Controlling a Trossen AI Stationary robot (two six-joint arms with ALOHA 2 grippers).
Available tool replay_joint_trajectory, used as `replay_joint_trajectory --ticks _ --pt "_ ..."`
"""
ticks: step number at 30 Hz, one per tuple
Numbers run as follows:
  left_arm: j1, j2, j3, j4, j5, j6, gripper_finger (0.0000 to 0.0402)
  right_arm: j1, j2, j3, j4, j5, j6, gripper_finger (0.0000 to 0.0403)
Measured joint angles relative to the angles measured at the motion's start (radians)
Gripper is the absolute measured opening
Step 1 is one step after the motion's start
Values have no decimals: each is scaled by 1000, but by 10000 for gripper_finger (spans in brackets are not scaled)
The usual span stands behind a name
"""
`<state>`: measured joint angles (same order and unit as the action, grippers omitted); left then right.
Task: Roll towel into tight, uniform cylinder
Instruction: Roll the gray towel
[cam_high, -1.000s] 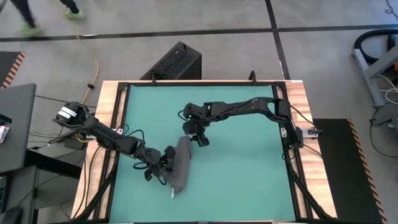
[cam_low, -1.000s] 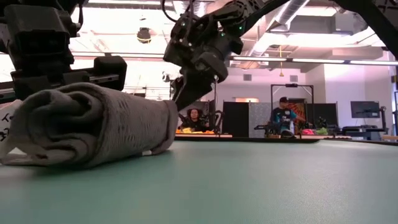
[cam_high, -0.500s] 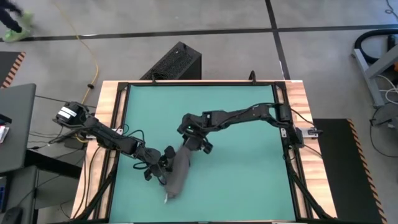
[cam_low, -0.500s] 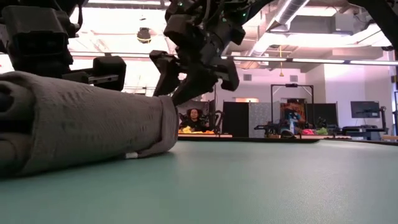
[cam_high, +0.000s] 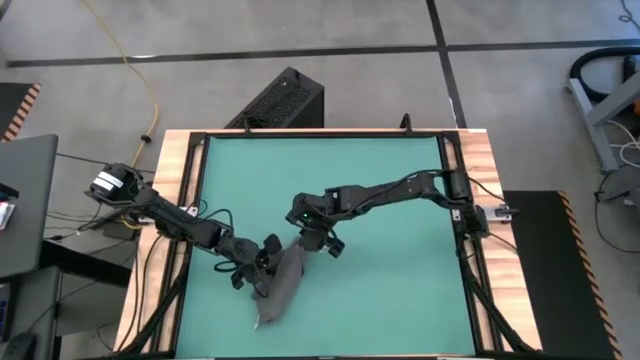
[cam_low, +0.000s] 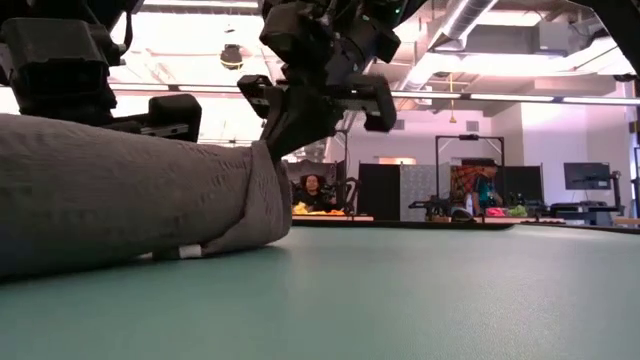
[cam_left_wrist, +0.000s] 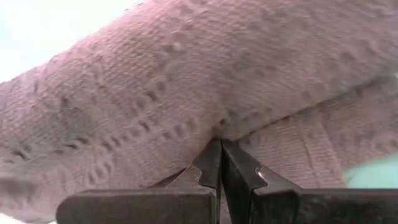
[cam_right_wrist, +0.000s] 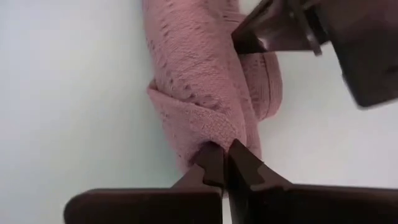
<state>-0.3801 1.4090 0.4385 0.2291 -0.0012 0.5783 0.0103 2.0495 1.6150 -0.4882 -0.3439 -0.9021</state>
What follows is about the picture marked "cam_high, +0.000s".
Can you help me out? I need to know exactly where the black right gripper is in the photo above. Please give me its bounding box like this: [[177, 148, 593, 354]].
[[285, 192, 346, 259]]

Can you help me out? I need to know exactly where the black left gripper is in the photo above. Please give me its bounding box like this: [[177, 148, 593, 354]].
[[230, 233, 283, 297]]

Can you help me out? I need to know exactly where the grey waffle-weave towel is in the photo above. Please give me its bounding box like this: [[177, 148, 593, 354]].
[[251, 237, 311, 331]]

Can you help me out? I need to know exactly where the black computer tower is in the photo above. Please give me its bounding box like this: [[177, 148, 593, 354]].
[[224, 66, 325, 130]]

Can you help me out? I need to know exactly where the black hazard-striped floor mat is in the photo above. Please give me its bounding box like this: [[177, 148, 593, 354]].
[[0, 82, 42, 144], [502, 189, 624, 360]]

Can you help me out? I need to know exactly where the grey side desk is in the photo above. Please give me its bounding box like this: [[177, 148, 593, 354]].
[[0, 133, 59, 281]]

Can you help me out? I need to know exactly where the grey metal stand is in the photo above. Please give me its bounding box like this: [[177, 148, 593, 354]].
[[566, 69, 640, 175]]

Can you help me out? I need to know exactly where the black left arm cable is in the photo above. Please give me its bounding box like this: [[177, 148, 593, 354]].
[[197, 199, 239, 275]]

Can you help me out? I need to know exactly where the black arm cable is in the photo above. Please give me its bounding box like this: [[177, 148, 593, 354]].
[[197, 199, 239, 275], [349, 168, 451, 211]]

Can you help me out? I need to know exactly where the black table frame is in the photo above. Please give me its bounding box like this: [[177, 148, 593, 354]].
[[119, 127, 539, 360]]

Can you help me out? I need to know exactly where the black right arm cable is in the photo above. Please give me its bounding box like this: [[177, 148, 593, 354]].
[[349, 168, 451, 211]]

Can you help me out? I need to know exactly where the yellow cable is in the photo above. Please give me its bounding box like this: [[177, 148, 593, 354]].
[[79, 0, 160, 169]]

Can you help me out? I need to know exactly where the black floor cable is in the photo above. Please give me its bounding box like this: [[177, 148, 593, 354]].
[[593, 189, 640, 255]]

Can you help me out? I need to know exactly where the black vacuum hose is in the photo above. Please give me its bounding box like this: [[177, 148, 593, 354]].
[[569, 46, 640, 104]]

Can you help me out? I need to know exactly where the white floor cable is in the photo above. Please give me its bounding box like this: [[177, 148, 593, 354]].
[[607, 119, 640, 169]]

